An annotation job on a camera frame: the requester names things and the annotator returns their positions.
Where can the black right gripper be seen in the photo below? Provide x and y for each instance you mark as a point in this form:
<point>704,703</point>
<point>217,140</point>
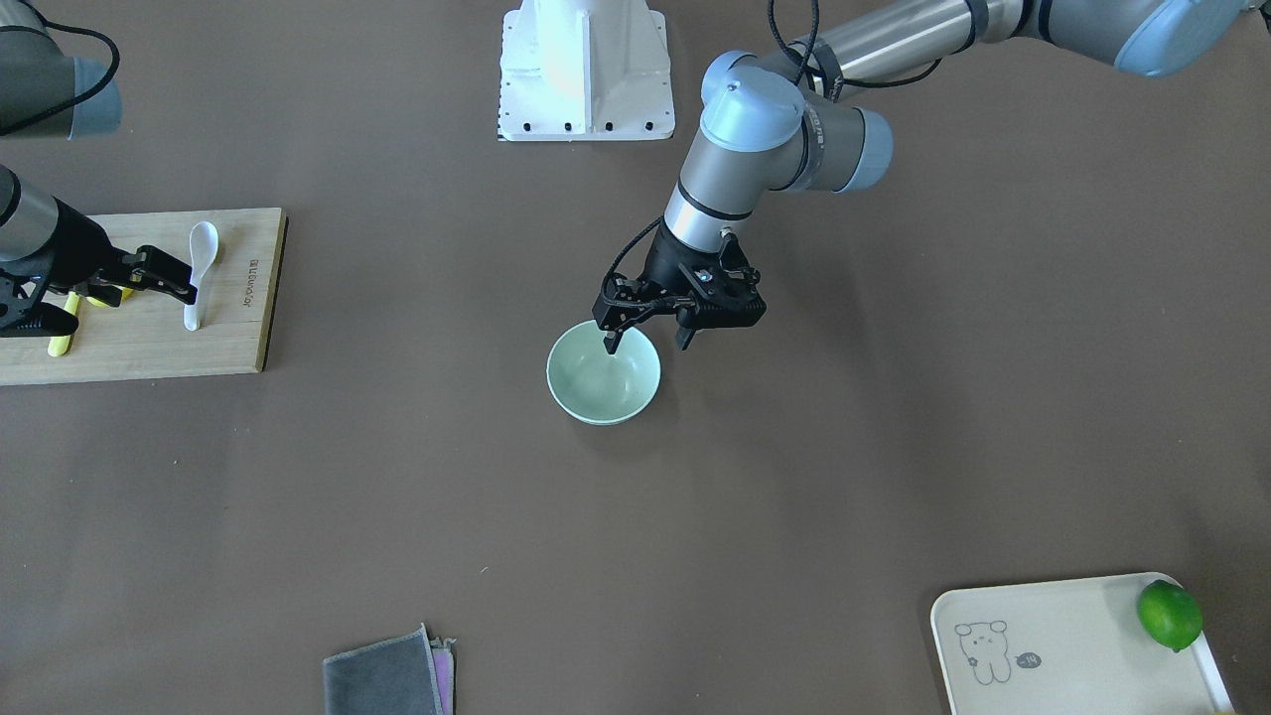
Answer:
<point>71,248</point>

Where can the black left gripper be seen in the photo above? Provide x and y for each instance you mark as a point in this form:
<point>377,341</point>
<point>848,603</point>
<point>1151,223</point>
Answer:
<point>662,268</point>

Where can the white ceramic spoon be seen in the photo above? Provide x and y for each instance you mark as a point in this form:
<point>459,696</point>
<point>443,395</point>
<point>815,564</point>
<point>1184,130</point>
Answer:
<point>203,245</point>

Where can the light green bowl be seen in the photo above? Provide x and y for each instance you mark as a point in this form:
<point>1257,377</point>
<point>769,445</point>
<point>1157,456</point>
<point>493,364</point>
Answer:
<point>598,388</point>

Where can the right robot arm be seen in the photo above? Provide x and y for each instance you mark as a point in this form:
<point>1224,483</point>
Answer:
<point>58,81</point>

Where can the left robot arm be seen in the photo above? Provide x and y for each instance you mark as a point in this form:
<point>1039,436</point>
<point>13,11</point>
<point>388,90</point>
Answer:
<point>779,124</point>

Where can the lemon slice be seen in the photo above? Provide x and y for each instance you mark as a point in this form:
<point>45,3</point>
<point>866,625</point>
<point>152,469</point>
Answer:
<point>109,296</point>

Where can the bamboo cutting board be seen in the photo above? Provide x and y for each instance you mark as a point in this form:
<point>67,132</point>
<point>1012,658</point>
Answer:
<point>146,336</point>

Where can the yellow plastic knife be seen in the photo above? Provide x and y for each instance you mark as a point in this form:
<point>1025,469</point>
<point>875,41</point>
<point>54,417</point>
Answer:
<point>60,345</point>

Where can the grey folded cloth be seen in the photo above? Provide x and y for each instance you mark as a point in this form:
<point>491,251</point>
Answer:
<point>414,674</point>

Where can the cream rabbit tray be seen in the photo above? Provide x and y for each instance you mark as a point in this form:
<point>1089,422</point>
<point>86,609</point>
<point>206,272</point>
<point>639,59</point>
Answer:
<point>1071,646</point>

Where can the green lime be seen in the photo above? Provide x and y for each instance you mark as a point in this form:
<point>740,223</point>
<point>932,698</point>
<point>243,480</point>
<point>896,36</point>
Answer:
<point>1169,615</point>

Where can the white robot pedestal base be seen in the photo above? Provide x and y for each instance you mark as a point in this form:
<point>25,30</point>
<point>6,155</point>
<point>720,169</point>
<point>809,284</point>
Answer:
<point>584,71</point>

